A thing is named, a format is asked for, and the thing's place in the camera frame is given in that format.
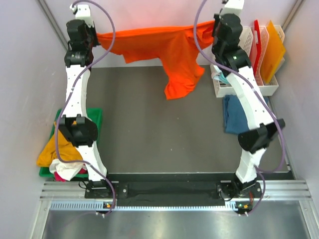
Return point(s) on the mustard yellow t-shirt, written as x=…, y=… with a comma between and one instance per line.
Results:
x=66, y=150

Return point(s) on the magenta t-shirt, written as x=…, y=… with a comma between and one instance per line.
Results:
x=67, y=174

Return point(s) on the white t-shirt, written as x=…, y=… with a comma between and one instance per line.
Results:
x=58, y=165

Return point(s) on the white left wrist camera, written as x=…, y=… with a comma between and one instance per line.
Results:
x=83, y=12

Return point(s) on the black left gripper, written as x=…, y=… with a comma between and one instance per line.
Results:
x=90, y=29

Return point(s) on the green plastic bin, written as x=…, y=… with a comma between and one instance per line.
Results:
x=96, y=115

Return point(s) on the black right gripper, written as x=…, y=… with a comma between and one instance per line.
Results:
x=217, y=18

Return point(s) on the aluminium frame rail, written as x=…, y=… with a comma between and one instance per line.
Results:
x=276, y=190

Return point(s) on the teal headphones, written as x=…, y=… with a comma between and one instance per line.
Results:
x=220, y=76

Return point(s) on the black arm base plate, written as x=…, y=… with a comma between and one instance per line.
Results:
x=176, y=189

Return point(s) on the folded blue t-shirt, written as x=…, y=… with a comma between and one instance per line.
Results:
x=234, y=118

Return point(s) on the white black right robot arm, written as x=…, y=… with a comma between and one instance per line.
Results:
x=262, y=129

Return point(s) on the orange t-shirt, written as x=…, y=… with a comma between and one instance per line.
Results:
x=177, y=47

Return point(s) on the orange plastic folder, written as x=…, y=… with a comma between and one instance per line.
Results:
x=274, y=53

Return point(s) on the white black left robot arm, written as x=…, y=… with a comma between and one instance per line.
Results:
x=74, y=123

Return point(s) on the red plastic folder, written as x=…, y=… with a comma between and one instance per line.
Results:
x=256, y=49

